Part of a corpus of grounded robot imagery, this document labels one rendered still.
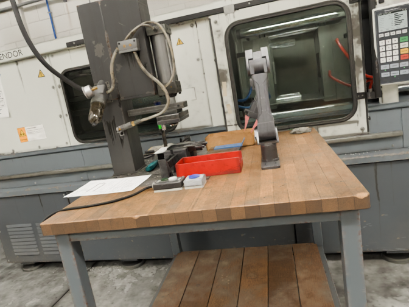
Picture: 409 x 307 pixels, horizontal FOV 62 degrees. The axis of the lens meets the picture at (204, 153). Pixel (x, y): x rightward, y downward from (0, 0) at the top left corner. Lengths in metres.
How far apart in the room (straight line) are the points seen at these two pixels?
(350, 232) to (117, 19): 1.19
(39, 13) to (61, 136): 2.95
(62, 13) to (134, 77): 3.67
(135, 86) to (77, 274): 0.78
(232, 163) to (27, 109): 1.83
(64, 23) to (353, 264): 4.62
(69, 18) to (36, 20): 0.50
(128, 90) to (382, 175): 1.48
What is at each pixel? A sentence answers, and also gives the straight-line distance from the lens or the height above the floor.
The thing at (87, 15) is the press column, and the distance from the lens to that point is 1.63.
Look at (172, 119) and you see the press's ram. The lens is 1.46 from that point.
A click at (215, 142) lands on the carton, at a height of 0.94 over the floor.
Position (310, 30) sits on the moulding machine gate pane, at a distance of 2.06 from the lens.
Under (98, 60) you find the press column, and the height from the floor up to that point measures 1.41.
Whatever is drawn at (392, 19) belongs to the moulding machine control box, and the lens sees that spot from 2.00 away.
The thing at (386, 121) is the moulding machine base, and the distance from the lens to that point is 2.15.
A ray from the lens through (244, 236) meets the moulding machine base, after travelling 2.33.
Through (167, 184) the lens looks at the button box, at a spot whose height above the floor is 0.93.
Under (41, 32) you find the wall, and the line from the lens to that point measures 5.32.
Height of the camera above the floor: 1.25
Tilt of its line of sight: 11 degrees down
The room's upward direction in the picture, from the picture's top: 10 degrees counter-clockwise
